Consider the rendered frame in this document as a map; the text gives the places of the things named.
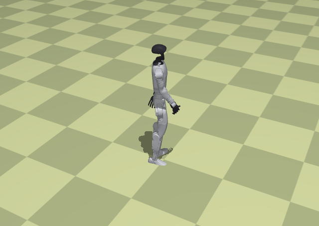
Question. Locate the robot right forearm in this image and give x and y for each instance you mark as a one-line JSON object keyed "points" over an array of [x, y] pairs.
{"points": [[168, 98]]}

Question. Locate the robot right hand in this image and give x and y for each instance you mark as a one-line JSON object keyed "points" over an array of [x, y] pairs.
{"points": [[175, 109]]}

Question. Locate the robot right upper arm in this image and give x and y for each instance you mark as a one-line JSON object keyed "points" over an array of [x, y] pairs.
{"points": [[159, 79]]}

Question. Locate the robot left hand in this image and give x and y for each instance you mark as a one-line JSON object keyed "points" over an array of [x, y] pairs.
{"points": [[151, 100]]}

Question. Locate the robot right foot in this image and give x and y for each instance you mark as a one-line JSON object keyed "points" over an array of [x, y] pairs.
{"points": [[158, 162]]}

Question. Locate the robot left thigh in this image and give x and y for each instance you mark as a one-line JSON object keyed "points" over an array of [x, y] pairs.
{"points": [[156, 124]]}

